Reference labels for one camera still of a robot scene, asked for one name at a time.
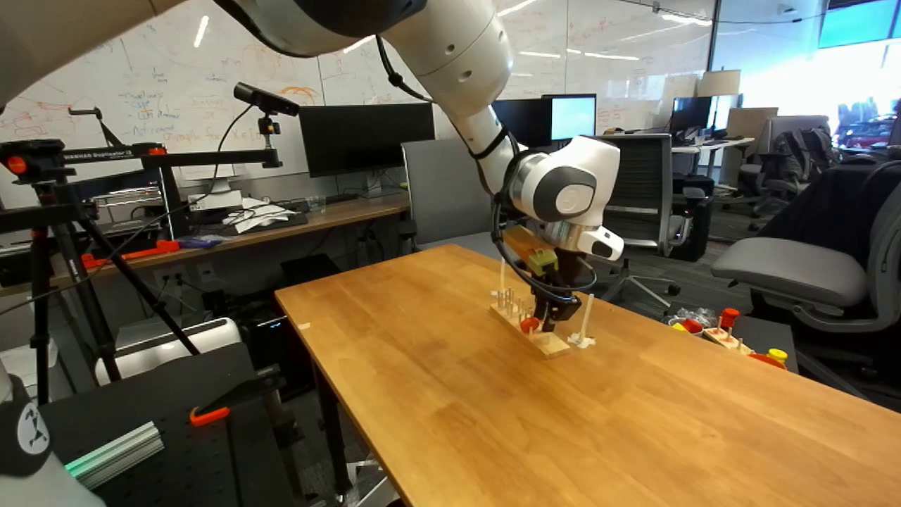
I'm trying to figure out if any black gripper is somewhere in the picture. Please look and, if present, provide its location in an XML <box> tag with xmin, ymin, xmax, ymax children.
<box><xmin>528</xmin><ymin>263</ymin><xmax>596</xmax><ymax>332</ymax></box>

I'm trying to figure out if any wooden peg board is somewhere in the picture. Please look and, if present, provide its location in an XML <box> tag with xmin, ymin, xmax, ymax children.
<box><xmin>490</xmin><ymin>290</ymin><xmax>576</xmax><ymax>362</ymax></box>

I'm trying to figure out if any clear plastic rod stand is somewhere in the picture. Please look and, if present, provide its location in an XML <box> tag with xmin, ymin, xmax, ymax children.
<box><xmin>565</xmin><ymin>290</ymin><xmax>600</xmax><ymax>352</ymax></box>
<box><xmin>490</xmin><ymin>256</ymin><xmax>518</xmax><ymax>310</ymax></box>

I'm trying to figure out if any clear plastic bag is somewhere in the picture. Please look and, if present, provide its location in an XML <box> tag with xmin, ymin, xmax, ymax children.
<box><xmin>666</xmin><ymin>304</ymin><xmax>715</xmax><ymax>332</ymax></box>

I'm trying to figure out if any grey high-back office chair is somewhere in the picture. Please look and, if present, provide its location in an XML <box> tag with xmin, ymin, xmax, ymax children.
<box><xmin>399</xmin><ymin>137</ymin><xmax>514</xmax><ymax>260</ymax></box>

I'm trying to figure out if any black mesh office chair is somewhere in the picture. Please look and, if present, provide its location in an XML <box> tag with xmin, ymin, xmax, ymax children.
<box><xmin>603</xmin><ymin>132</ymin><xmax>686</xmax><ymax>314</ymax></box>

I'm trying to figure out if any wooden toy base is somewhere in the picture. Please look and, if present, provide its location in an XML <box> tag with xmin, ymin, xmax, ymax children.
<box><xmin>700</xmin><ymin>328</ymin><xmax>759</xmax><ymax>359</ymax></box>

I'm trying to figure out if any lit computer monitor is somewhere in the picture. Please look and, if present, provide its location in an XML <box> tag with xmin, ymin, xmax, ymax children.
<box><xmin>546</xmin><ymin>90</ymin><xmax>600</xmax><ymax>144</ymax></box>

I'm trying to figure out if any long wooden office desk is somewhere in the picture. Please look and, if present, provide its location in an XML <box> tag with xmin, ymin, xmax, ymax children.
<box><xmin>49</xmin><ymin>165</ymin><xmax>510</xmax><ymax>286</ymax></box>

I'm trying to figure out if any grey padded swivel chair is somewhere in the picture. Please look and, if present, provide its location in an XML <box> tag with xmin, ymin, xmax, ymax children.
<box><xmin>708</xmin><ymin>168</ymin><xmax>901</xmax><ymax>398</ymax></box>

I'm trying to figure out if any black table leg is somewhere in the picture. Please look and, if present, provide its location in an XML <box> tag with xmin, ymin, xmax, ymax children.
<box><xmin>313</xmin><ymin>363</ymin><xmax>355</xmax><ymax>503</ymax></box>

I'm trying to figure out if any wide black monitor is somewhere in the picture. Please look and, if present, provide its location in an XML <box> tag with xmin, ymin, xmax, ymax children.
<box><xmin>294</xmin><ymin>103</ymin><xmax>435</xmax><ymax>182</ymax></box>

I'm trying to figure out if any beige lamp shade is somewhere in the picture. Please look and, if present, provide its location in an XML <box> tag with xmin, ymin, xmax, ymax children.
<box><xmin>694</xmin><ymin>69</ymin><xmax>742</xmax><ymax>99</ymax></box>

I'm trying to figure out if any background grey office chair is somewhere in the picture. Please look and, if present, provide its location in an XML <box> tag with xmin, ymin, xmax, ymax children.
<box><xmin>749</xmin><ymin>114</ymin><xmax>839</xmax><ymax>206</ymax></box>

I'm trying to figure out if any black draped cloth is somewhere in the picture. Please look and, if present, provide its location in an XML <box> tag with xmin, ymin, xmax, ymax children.
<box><xmin>755</xmin><ymin>160</ymin><xmax>901</xmax><ymax>276</ymax></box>

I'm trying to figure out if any white paper pile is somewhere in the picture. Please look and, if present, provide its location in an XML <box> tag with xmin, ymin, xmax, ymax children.
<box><xmin>189</xmin><ymin>191</ymin><xmax>300</xmax><ymax>237</ymax></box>

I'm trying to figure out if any white curved panel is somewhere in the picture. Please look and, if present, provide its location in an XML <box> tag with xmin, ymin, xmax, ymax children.
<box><xmin>93</xmin><ymin>317</ymin><xmax>244</xmax><ymax>389</ymax></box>

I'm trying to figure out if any red bar clamp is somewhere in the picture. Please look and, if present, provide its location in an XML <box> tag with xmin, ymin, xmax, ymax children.
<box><xmin>82</xmin><ymin>241</ymin><xmax>182</xmax><ymax>275</ymax></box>

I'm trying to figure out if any silver tube with green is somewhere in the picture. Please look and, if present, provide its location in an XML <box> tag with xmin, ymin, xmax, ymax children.
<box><xmin>62</xmin><ymin>420</ymin><xmax>165</xmax><ymax>491</ymax></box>

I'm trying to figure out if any black cap with logo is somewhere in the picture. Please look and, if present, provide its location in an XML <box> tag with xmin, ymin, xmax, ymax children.
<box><xmin>0</xmin><ymin>376</ymin><xmax>52</xmax><ymax>480</ymax></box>

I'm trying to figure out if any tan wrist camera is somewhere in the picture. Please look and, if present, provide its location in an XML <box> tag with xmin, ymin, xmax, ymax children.
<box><xmin>503</xmin><ymin>225</ymin><xmax>565</xmax><ymax>279</ymax></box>

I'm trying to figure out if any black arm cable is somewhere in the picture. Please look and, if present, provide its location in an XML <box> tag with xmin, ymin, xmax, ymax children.
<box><xmin>375</xmin><ymin>32</ymin><xmax>528</xmax><ymax>276</ymax></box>

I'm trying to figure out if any orange-handled black clamp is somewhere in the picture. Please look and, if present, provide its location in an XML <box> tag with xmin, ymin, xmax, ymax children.
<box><xmin>186</xmin><ymin>363</ymin><xmax>285</xmax><ymax>507</ymax></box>

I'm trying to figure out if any black stereo camera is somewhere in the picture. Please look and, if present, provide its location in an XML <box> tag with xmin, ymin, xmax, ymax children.
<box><xmin>230</xmin><ymin>80</ymin><xmax>303</xmax><ymax>118</ymax></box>

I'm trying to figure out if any black camera tripod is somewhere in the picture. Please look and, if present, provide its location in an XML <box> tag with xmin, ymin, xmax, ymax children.
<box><xmin>0</xmin><ymin>139</ymin><xmax>204</xmax><ymax>410</ymax></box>

